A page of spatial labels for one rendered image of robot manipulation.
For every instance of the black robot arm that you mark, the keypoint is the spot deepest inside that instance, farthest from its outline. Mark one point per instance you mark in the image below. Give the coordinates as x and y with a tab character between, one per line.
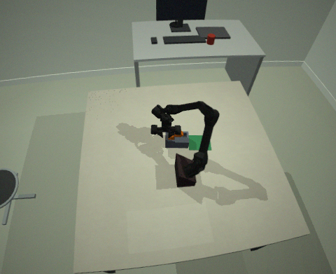
210	118

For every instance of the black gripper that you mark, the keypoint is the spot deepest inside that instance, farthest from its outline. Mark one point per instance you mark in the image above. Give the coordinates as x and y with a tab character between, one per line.
156	130

